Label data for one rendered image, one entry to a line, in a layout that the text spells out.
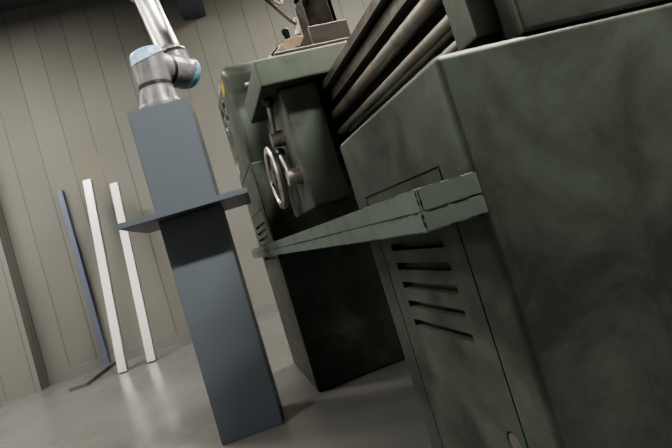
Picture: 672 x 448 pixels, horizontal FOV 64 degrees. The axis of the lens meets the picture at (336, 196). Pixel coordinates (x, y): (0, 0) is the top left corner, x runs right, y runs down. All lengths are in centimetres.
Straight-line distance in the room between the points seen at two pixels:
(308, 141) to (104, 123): 402
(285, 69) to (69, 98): 416
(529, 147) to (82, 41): 495
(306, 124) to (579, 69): 67
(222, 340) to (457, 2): 140
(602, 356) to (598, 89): 27
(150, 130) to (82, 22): 359
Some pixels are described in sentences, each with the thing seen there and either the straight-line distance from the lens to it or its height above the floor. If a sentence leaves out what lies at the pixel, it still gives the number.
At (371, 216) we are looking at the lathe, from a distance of 64.
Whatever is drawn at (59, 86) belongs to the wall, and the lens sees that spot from 526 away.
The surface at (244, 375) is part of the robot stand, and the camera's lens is 183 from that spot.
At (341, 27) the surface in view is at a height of 100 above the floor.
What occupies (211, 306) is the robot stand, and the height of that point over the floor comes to 42.
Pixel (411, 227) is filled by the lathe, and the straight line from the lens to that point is 53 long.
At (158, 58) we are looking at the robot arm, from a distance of 198.
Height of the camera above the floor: 55
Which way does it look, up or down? 3 degrees up
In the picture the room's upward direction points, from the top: 17 degrees counter-clockwise
